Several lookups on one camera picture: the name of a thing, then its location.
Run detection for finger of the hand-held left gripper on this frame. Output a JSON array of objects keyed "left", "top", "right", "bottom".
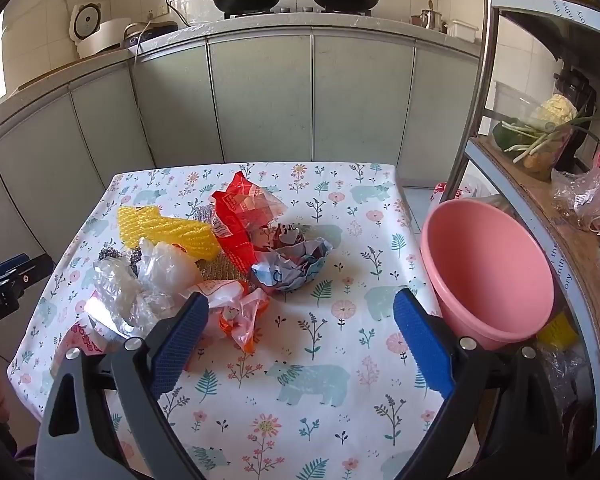
[
  {"left": 5, "top": 253, "right": 54, "bottom": 294},
  {"left": 0, "top": 254, "right": 29, "bottom": 288}
]

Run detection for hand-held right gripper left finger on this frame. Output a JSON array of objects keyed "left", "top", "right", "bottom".
[{"left": 35, "top": 291, "right": 210, "bottom": 480}]

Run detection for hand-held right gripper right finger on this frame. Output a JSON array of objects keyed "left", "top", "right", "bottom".
[{"left": 393, "top": 287, "right": 567, "bottom": 480}]

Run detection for orange plastic bag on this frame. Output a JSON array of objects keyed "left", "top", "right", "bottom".
[{"left": 187, "top": 280, "right": 272, "bottom": 356}]

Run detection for translucent white plastic bag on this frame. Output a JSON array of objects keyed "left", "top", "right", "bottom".
[{"left": 137, "top": 239, "right": 204, "bottom": 311}]

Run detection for silver foil wrapper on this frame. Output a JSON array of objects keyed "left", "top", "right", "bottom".
[{"left": 82, "top": 297, "right": 147, "bottom": 341}]

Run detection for steel wool ball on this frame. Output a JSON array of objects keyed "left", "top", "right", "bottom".
[{"left": 97, "top": 246, "right": 143, "bottom": 277}]

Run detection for clear crinkled plastic bag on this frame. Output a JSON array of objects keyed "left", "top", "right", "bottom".
[{"left": 92, "top": 259, "right": 143, "bottom": 322}]

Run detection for red patterned packet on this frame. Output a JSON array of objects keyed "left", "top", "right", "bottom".
[{"left": 52, "top": 322, "right": 112, "bottom": 377}]

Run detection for silver mesh scouring cloth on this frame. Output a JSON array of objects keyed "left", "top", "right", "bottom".
[{"left": 186, "top": 204, "right": 255, "bottom": 288}]

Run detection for pink plastic basin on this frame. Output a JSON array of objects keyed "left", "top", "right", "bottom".
[{"left": 420, "top": 199, "right": 556, "bottom": 353}]

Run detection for yellow foam net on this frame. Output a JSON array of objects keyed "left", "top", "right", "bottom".
[{"left": 117, "top": 205, "right": 222, "bottom": 262}]

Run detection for red snack wrapper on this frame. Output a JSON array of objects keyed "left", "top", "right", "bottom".
[{"left": 211, "top": 171, "right": 288, "bottom": 274}]

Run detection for floral bear tablecloth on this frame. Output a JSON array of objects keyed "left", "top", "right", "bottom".
[{"left": 7, "top": 160, "right": 481, "bottom": 480}]

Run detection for yellow plastic item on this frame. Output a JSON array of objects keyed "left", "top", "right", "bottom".
[{"left": 537, "top": 312, "right": 579, "bottom": 351}]

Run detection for crumpled clear plastic sheet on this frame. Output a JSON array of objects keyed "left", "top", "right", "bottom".
[{"left": 540, "top": 345, "right": 587, "bottom": 411}]

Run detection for red white plastic bag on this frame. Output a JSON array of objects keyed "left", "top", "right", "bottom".
[{"left": 432, "top": 180, "right": 492, "bottom": 207}]

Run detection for clear bag with dried food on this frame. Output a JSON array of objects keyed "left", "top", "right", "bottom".
[{"left": 551, "top": 167, "right": 600, "bottom": 231}]

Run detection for clear plastic container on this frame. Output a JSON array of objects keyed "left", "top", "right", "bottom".
[{"left": 492, "top": 81, "right": 576, "bottom": 182}]

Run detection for dark green vegetable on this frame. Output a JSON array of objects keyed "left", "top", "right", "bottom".
[{"left": 492, "top": 120, "right": 531, "bottom": 154}]

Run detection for green onions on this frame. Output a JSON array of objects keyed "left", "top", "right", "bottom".
[{"left": 500, "top": 116, "right": 600, "bottom": 164}]

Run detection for white rice cooker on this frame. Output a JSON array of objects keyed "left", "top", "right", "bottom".
[{"left": 70, "top": 2, "right": 132, "bottom": 59}]

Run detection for grey kitchen cabinet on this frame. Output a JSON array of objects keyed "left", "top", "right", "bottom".
[{"left": 0, "top": 12, "right": 481, "bottom": 361}]

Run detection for cauliflower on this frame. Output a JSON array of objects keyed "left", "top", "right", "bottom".
[{"left": 530, "top": 94, "right": 579, "bottom": 129}]

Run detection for dark pot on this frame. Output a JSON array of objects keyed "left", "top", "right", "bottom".
[{"left": 125, "top": 20, "right": 179, "bottom": 44}]

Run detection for black blender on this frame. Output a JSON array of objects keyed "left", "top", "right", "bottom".
[{"left": 552, "top": 67, "right": 600, "bottom": 171}]

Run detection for metal shelf rack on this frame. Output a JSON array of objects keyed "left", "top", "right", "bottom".
[{"left": 445, "top": 0, "right": 600, "bottom": 461}]

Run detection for white lidded container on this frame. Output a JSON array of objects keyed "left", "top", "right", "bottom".
[{"left": 447, "top": 19, "right": 479, "bottom": 41}]

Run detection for steel kettle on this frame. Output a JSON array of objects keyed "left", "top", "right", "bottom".
[{"left": 420, "top": 0, "right": 444, "bottom": 31}]

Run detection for gas stove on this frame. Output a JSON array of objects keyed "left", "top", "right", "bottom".
[{"left": 220, "top": 5, "right": 373, "bottom": 19}]

